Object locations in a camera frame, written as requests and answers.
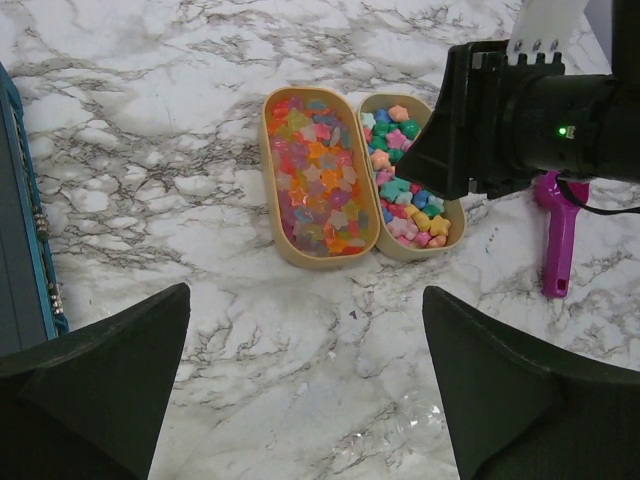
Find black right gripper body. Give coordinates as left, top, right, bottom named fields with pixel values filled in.
left=449, top=41, right=639, bottom=199

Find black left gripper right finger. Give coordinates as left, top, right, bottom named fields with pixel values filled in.
left=422, top=286, right=639, bottom=479

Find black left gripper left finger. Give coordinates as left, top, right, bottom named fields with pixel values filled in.
left=1, top=283, right=190, bottom=479

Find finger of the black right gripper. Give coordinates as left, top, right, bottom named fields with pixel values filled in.
left=397, top=44, right=478, bottom=200

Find purple plastic scoop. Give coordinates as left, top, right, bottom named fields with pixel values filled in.
left=535, top=172, right=580, bottom=298

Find beige tray opaque star candies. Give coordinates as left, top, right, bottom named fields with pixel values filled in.
left=353, top=91, right=466, bottom=263

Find beige tray translucent star candies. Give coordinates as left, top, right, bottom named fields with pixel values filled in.
left=258, top=87, right=381, bottom=270

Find clear plastic cup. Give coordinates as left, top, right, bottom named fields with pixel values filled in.
left=323, top=386, right=458, bottom=479

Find dark box with blue edge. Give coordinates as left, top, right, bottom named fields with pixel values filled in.
left=1, top=70, right=69, bottom=356

